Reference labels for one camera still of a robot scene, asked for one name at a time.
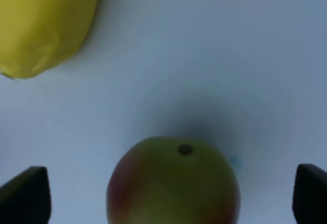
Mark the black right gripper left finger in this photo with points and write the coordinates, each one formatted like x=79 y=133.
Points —
x=27 y=198

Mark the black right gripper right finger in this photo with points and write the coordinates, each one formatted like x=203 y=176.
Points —
x=309 y=195

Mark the green red pear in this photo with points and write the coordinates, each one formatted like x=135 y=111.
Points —
x=173 y=180

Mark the yellow lemon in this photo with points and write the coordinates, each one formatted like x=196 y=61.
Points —
x=37 y=35

